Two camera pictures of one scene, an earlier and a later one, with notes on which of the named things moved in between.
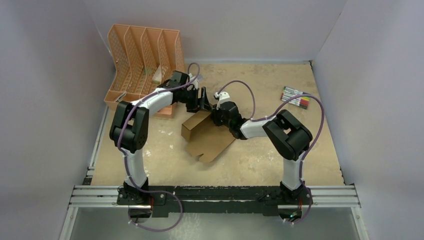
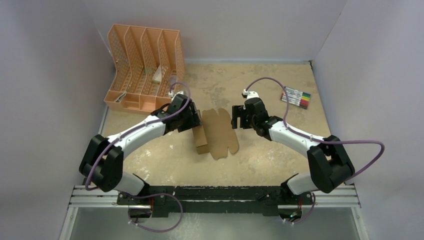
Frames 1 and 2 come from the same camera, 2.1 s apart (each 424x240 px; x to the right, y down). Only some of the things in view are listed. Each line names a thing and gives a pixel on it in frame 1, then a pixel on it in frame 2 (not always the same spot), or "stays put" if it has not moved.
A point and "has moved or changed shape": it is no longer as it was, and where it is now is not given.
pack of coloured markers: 302,101 stays put
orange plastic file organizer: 143,58 stays put
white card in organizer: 157,77 stays put
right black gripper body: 219,115 -> 243,116
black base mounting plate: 216,200 stays put
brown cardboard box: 203,137 has moved or changed shape
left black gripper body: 191,99 -> 188,120
